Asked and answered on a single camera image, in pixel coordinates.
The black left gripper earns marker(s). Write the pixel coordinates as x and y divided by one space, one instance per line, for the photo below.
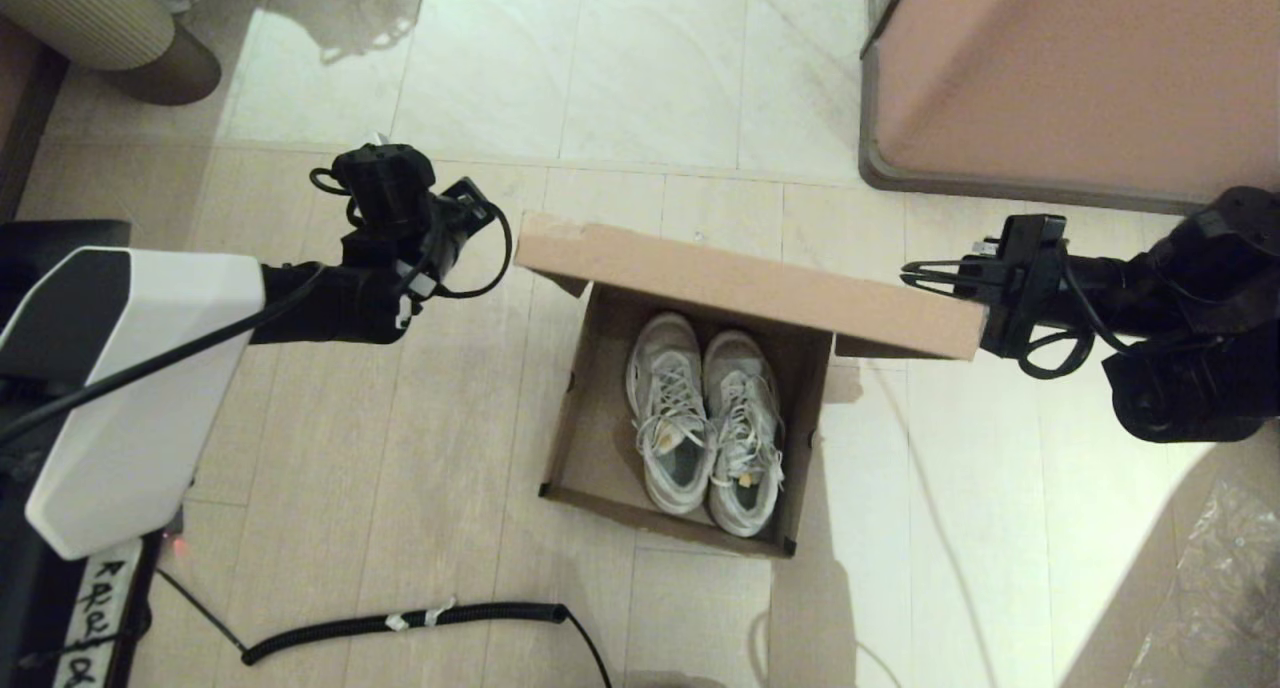
460 218

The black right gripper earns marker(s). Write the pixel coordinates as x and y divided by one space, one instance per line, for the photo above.
1020 308

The brown cardboard shoe box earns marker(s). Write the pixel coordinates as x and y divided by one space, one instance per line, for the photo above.
750 288

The white lace-up sneaker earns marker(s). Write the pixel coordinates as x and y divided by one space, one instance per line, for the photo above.
735 358
660 338

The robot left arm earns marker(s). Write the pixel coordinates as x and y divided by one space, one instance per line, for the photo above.
150 388

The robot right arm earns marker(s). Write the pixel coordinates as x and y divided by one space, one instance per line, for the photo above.
1190 298

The pink cabinet with grey edge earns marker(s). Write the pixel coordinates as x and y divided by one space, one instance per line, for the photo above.
1080 68

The clear plastic sheet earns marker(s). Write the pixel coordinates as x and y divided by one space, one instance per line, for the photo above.
1230 588

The black floor mat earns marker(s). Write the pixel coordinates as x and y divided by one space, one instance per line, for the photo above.
40 238

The beige ribbed pouf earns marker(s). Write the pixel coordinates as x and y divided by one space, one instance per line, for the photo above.
90 18

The dark brown furniture edge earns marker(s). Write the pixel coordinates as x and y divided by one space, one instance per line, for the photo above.
25 118

